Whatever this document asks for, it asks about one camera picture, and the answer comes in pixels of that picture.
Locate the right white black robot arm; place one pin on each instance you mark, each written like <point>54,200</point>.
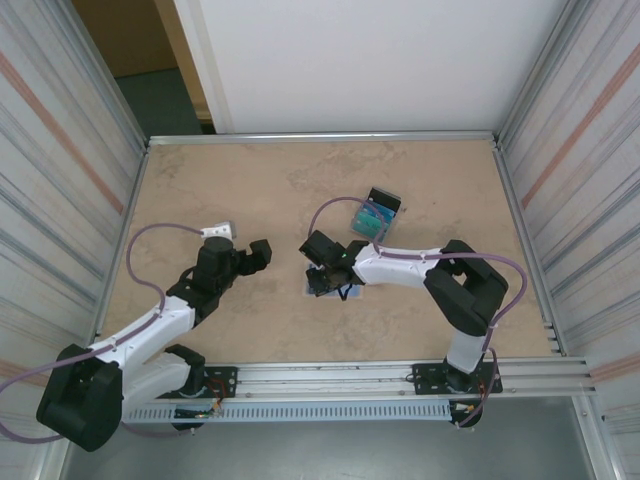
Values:
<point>465,300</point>

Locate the aluminium frame post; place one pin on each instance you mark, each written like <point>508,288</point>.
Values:
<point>50,465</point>
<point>595,445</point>

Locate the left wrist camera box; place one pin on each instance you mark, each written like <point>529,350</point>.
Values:
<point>220,231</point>

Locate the small green circuit board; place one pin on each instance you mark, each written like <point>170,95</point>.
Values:
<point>192,413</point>

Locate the long aluminium mounting rail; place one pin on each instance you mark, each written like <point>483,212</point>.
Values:
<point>325,380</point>

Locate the green card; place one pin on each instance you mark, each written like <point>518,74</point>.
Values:
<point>365,222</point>

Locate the dark navy card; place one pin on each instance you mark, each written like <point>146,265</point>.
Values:
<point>386,196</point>

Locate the white door frame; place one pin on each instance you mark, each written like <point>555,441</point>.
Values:
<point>205,75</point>

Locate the aluminium table edge rail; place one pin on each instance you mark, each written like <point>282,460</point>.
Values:
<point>325,137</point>
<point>505,175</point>
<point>134,196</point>

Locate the blue card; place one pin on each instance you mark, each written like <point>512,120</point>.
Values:
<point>385,209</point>

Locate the clear plastic card tray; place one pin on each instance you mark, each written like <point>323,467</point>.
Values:
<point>367,233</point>

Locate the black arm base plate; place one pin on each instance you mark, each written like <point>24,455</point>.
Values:
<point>425,375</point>
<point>225,380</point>

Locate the grey metal panel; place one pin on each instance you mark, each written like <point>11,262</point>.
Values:
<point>325,450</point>

